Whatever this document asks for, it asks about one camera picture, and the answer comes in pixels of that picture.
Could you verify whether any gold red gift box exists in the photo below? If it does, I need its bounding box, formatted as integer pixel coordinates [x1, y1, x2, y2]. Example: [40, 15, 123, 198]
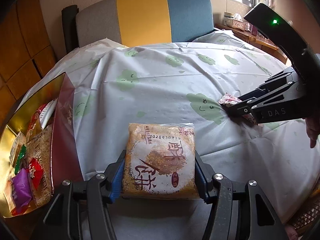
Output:
[1, 73, 83, 218]

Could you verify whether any pink floral snack bar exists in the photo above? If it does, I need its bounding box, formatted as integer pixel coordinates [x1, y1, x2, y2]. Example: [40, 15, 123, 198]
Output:
[218, 93, 258, 125]

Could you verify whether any right hand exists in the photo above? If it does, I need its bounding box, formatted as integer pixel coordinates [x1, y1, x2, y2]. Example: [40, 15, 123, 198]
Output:
[305, 116, 320, 148]

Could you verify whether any wooden side desk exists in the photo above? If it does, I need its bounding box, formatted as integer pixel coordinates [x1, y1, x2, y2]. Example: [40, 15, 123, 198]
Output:
[214, 23, 288, 64]

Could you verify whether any white green patterned tablecloth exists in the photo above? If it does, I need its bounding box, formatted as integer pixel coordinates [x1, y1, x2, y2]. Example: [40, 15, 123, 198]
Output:
[15, 28, 320, 240]

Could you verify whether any purple snack packet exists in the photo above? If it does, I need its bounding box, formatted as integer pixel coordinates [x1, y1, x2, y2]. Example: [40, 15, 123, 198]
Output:
[12, 168, 32, 210]

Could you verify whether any woven rattan chair seat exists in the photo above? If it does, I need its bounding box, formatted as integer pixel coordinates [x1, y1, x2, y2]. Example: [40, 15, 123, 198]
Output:
[288, 195, 320, 236]

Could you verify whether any large orange red snack bag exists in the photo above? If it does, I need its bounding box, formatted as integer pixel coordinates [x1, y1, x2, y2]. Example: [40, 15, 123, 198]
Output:
[26, 104, 46, 142]

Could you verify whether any yellow green cracker pack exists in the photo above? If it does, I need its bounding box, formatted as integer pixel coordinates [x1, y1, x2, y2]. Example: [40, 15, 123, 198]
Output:
[14, 145, 27, 175]

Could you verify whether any white sachet snack packet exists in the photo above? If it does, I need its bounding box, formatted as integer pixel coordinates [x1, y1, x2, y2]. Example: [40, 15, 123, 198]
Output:
[9, 132, 26, 167]

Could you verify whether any purple bottle on desk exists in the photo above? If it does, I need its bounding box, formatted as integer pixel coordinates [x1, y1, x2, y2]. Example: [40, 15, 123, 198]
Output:
[251, 25, 258, 36]

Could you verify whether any grey yellow blue chair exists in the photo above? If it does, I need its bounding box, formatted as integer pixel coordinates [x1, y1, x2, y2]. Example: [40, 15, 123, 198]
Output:
[75, 0, 214, 47]

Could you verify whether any black camera box green light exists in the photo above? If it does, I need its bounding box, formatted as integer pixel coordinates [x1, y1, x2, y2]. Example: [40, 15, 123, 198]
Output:
[244, 3, 319, 85]

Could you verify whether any tissue box on desk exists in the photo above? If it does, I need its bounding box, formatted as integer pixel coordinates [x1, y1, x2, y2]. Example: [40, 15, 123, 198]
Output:
[224, 12, 245, 30]

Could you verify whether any small red snack packet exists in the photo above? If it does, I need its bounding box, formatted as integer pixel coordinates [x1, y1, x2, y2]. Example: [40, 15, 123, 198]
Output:
[28, 158, 44, 190]

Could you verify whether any orange white cake packet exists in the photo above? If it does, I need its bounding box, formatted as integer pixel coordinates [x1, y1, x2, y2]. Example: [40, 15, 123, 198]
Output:
[122, 123, 199, 199]

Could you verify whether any clear rice cracker pack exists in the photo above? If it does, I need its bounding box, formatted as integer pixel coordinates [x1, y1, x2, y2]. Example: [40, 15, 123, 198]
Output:
[27, 125, 53, 207]

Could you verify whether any white gold snack bar packet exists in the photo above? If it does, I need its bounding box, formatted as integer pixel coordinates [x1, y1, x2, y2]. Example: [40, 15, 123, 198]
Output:
[39, 99, 57, 129]

